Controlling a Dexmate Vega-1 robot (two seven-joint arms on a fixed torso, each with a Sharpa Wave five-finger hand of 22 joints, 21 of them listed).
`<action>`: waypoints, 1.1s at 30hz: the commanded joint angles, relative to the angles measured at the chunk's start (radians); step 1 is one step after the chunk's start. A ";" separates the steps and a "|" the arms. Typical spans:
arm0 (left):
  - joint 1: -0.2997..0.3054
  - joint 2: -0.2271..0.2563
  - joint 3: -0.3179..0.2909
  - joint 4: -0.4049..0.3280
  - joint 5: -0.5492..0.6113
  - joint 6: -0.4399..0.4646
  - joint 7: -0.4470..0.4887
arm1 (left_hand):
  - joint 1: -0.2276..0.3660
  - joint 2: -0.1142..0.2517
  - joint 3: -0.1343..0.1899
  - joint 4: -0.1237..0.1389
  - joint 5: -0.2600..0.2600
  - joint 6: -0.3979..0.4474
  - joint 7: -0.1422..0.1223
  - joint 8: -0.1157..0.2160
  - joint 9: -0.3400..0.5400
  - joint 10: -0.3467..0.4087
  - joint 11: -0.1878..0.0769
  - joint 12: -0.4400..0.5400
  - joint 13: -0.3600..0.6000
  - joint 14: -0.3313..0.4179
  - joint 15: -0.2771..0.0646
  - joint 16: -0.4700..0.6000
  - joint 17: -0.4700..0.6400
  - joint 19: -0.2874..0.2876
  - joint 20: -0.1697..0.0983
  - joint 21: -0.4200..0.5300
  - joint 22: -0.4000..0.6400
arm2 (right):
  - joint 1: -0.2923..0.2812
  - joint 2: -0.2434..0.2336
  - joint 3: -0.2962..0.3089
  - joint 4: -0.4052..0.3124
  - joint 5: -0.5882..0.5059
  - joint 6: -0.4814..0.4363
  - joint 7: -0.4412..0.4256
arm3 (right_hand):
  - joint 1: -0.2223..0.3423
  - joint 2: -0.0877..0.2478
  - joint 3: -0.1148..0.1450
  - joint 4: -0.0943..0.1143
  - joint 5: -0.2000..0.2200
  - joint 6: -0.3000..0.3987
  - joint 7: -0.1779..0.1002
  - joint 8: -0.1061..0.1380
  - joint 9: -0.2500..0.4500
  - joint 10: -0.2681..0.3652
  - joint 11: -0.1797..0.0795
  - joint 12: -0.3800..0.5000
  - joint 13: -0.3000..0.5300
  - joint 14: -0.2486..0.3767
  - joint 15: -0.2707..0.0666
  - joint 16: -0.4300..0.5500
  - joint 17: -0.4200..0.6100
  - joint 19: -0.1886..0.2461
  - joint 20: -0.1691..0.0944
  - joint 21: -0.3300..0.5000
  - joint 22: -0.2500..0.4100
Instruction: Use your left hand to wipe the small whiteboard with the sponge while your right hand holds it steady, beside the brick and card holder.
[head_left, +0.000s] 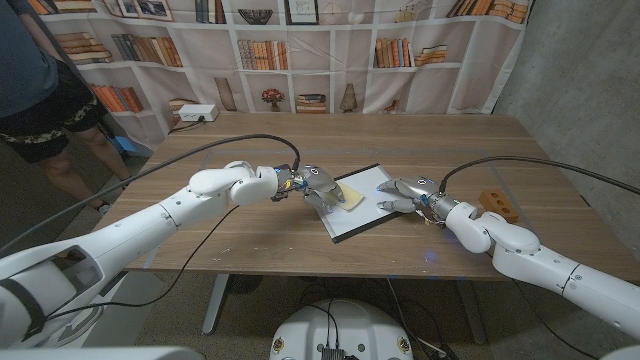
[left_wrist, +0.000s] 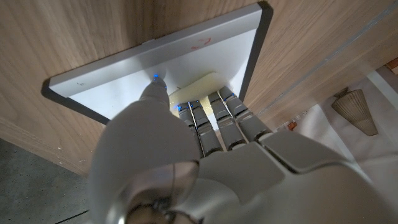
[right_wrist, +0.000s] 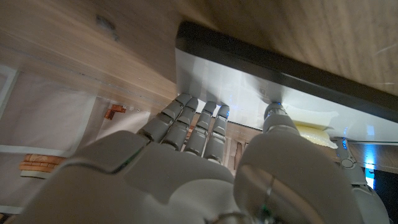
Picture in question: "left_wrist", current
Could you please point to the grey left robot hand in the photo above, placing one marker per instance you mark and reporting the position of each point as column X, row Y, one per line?
column 248, row 180

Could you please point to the small white whiteboard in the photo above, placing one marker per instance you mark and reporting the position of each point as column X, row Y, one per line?
column 192, row 56

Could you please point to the printed bookshelf backdrop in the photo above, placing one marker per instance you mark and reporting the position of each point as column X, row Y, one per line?
column 354, row 109

